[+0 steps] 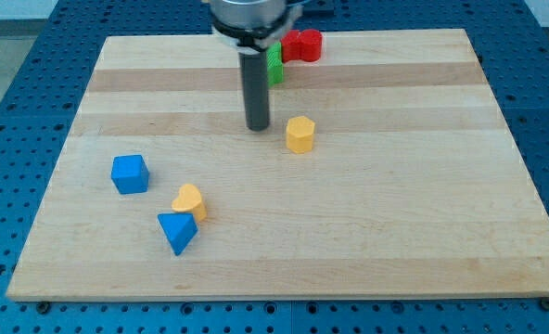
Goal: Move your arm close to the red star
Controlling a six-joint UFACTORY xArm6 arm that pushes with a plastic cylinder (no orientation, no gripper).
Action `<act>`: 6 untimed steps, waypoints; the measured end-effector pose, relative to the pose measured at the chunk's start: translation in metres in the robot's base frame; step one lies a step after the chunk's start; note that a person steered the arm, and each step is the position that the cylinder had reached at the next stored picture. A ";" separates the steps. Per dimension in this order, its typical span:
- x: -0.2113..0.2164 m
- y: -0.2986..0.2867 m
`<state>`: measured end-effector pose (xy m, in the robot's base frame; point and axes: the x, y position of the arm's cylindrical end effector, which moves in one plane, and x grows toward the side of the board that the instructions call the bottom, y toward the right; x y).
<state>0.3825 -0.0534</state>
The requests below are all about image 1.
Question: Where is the blue cube block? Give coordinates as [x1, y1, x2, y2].
[110, 155, 149, 195]

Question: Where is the red cylinder block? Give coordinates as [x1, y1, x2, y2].
[300, 29, 323, 62]

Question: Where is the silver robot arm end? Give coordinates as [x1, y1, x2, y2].
[209, 0, 304, 55]

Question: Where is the green block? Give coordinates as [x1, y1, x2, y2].
[266, 42, 284, 87]

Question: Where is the yellow heart block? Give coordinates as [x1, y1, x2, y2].
[171, 184, 208, 222]

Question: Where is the yellow hexagon block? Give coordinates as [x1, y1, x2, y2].
[286, 116, 315, 154]

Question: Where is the wooden board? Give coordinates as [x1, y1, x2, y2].
[6, 29, 549, 302]

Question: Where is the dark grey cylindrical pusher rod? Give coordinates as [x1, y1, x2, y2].
[239, 52, 270, 132]

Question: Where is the blue triangle block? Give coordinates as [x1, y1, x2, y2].
[158, 212, 198, 256]

